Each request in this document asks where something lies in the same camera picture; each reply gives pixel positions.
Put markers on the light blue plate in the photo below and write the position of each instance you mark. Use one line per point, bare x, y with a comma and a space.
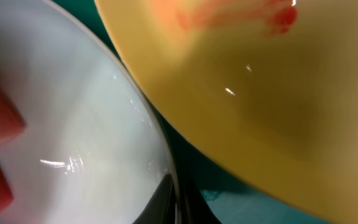
92, 150

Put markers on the teal plastic serving tray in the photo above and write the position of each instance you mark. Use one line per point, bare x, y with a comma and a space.
230, 199

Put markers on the yellow-green plate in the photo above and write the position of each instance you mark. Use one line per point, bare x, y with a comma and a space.
267, 89

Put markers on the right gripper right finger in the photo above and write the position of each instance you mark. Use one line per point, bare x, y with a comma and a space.
194, 209

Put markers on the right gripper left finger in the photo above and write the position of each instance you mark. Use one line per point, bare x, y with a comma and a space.
161, 208

